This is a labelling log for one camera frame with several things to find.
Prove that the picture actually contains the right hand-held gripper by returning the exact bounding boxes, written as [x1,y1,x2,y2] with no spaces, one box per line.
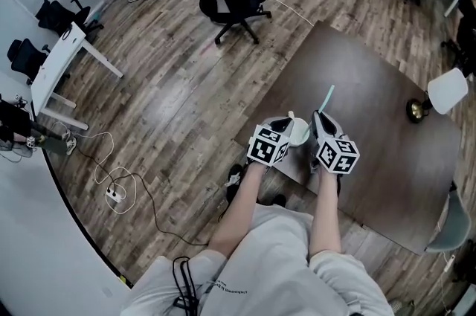
[309,109,361,177]

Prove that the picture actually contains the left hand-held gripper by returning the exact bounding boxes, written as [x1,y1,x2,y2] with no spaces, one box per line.
[246,116,295,168]

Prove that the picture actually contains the white cup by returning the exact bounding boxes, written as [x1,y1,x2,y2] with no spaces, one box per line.
[287,110,311,148]

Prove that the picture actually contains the teal straw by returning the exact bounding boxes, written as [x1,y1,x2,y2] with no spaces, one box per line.
[300,84,335,144]

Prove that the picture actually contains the person's left forearm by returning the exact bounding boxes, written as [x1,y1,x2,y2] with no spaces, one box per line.
[208,161,269,257]

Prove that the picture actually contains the person's right forearm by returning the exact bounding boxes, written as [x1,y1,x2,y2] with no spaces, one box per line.
[308,169,343,257]

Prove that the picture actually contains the white shade brass table lamp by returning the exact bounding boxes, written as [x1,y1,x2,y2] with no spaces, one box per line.
[406,68,469,124]

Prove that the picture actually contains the person's grey shirt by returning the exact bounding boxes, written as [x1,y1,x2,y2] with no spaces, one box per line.
[120,204,395,316]

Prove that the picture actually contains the grey plastic chair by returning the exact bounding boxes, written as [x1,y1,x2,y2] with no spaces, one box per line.
[425,189,473,254]

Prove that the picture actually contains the white desk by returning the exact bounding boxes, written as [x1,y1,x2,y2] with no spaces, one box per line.
[30,22,124,132]

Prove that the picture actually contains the black floor cable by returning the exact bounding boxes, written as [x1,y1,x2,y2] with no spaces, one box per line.
[76,149,209,247]

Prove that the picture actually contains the black cable bundle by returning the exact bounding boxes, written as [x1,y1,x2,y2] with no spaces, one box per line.
[172,257,200,312]

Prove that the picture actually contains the white power strip with cables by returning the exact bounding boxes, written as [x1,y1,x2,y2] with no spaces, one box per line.
[55,120,138,215]

